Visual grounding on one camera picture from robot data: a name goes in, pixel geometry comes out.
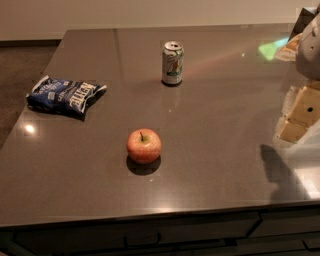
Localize blue Kettle chips bag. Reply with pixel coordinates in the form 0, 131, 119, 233
26, 76, 107, 118

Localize dark cabinet drawer fronts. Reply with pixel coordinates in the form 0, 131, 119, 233
0, 207, 320, 256

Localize red yellow apple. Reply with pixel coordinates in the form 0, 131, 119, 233
126, 128, 162, 164

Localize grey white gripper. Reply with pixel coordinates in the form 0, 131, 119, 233
274, 14, 320, 143

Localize green white 7up can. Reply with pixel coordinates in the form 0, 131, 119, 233
162, 41, 184, 85

